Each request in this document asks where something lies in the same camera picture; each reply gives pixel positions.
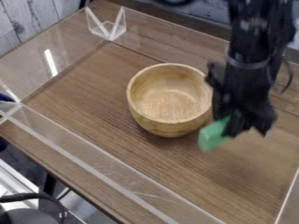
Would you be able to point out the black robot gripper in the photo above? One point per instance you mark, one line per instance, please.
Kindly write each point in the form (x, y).
(241, 99)

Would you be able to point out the green rectangular block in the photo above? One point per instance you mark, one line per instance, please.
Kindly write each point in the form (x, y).
(210, 135)

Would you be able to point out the black metal table leg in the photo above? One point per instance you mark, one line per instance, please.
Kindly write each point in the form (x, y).
(50, 184)

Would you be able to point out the brown wooden bowl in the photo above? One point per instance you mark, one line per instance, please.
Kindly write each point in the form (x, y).
(169, 98)

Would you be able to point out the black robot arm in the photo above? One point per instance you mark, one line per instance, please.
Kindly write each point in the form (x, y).
(262, 31)

